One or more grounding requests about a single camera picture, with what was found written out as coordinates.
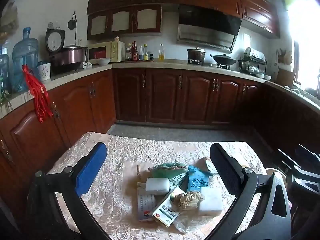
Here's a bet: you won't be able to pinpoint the glass door wall cabinet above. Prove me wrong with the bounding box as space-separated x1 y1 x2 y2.
87 4 162 40

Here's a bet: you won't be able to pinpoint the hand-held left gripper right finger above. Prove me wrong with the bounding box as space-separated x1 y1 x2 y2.
200 143 292 240

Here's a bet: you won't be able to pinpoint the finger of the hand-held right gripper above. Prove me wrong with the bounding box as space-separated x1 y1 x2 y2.
276 149 304 173
295 144 320 166

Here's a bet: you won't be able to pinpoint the cream microwave oven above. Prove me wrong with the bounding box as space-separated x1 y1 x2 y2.
87 41 125 64

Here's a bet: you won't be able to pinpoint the steel cooking pot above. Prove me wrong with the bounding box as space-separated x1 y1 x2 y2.
187 47 207 62

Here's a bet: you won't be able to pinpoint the green white medicine box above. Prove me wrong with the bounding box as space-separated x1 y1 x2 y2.
152 187 187 228

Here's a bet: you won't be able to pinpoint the large white foam block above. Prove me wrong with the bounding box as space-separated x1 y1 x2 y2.
199 187 224 216

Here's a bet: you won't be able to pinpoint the lower wooden cabinets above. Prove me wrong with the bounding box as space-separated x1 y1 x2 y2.
0 66 320 205

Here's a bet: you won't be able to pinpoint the small white foam block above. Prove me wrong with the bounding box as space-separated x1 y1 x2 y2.
145 177 171 195

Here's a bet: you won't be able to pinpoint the utensil holder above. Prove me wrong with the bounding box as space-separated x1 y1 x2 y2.
275 47 293 66

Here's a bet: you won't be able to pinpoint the black wok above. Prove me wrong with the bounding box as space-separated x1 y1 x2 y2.
210 53 237 67

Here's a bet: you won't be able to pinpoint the clear plastic bag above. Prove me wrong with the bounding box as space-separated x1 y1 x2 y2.
172 216 202 234

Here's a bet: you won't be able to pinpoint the white floral cup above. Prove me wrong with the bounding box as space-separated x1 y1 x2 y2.
38 63 52 82

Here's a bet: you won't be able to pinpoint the gas stove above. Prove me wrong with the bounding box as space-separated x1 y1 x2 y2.
186 59 232 70

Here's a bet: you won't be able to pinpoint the white dial kitchen scale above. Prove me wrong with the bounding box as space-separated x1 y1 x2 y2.
45 29 65 55

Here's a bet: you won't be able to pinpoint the black steel range hood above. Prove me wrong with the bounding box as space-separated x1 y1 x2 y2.
176 5 242 53

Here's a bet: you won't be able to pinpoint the stone countertop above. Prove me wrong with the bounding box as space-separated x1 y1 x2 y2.
0 59 320 120

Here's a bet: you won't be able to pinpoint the wooden cutting board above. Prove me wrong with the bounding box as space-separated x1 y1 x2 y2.
276 68 296 87

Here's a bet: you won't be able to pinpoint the steel rice cooker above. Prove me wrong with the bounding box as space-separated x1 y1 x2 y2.
51 45 87 75

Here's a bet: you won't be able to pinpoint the wall picture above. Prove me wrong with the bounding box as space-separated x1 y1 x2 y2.
0 0 19 41

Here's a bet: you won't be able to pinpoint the beige paper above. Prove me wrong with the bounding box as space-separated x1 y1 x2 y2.
172 190 205 211

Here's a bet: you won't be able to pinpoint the blue white packet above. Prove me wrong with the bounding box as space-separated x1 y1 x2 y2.
187 165 212 189

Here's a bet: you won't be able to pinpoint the black dish rack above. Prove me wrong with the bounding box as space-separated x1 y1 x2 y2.
237 47 267 77

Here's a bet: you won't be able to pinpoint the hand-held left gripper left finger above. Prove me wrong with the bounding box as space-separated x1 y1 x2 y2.
25 142 114 240

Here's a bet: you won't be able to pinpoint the white torn packet with logo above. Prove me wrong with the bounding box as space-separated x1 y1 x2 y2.
137 181 157 222

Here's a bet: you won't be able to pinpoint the hanging black round strainer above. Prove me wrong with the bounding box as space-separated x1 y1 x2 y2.
68 12 77 30

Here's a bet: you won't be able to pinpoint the green crumpled wrapper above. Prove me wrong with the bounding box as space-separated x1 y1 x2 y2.
148 162 189 181

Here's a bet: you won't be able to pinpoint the white printed sachet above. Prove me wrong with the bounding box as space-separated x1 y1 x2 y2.
169 172 188 188

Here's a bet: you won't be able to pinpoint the large blue water bottle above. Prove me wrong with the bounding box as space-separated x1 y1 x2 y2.
11 27 40 92

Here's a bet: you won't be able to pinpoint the red tassel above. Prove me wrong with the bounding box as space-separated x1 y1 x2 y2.
22 65 54 123

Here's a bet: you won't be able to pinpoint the window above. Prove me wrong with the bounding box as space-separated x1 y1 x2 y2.
285 0 320 90

